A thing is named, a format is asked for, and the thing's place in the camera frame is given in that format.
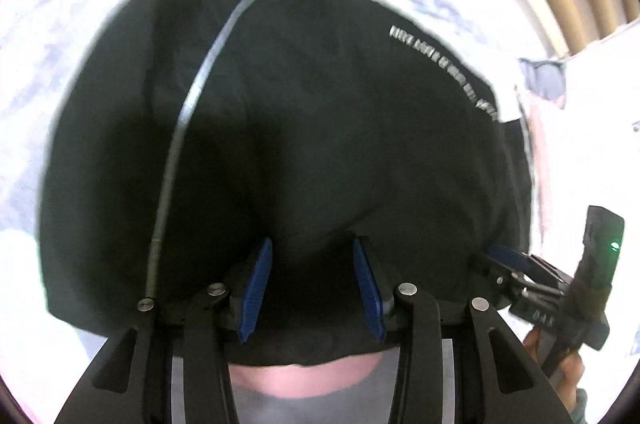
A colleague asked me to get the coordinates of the grey pillow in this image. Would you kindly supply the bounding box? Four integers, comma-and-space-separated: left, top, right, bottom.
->
517, 56, 570, 111

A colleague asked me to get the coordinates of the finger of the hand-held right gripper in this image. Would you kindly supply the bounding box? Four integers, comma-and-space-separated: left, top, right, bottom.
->
477, 243, 542, 301

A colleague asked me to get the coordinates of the person's right hand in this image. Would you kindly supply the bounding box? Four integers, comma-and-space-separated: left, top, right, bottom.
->
522, 329, 587, 410

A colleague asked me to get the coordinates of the pink printed pillow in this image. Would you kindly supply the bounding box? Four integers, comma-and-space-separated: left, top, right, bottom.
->
515, 86, 593, 265

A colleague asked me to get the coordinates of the black hooded jacket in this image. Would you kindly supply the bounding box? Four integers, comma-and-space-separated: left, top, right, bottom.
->
37, 0, 535, 368

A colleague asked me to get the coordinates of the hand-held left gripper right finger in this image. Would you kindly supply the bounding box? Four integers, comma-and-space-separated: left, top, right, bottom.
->
352, 236, 573, 424

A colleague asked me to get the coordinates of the grey floral blanket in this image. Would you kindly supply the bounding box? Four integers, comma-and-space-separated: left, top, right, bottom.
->
0, 0, 568, 424

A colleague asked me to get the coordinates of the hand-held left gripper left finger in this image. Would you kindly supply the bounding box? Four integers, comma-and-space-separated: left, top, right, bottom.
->
52, 236, 274, 424

